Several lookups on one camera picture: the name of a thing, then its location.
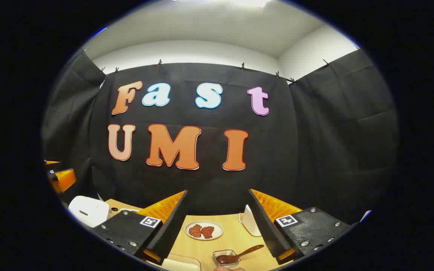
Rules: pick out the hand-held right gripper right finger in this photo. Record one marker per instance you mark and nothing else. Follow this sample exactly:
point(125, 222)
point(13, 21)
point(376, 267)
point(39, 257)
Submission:
point(264, 229)

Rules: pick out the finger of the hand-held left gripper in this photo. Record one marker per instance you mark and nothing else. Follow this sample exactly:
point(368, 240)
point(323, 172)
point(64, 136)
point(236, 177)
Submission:
point(66, 180)
point(53, 162)

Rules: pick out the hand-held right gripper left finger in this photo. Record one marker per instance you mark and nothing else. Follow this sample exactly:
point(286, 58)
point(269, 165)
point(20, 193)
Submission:
point(171, 233)

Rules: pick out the brown wooden spoon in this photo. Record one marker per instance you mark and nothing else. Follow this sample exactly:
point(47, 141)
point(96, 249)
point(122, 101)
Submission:
point(247, 251)

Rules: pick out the white rice cooker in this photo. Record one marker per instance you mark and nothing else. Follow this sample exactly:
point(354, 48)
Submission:
point(87, 210)

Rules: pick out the white toaster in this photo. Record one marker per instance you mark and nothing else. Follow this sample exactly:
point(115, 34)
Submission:
point(249, 224)

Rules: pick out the red meat piece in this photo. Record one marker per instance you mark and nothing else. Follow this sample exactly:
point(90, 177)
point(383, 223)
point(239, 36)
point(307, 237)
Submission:
point(195, 230)
point(208, 232)

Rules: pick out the white round plate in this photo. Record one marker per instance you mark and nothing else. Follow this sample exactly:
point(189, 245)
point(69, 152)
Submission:
point(218, 227)

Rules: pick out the white divided bean tray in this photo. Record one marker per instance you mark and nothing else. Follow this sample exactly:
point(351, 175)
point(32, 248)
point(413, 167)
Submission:
point(128, 210)

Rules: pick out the black backdrop cloth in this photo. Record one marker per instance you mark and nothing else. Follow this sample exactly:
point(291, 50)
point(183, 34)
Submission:
point(209, 188)

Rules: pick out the row of black clips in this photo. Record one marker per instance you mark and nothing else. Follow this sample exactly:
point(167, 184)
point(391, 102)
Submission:
point(159, 62)

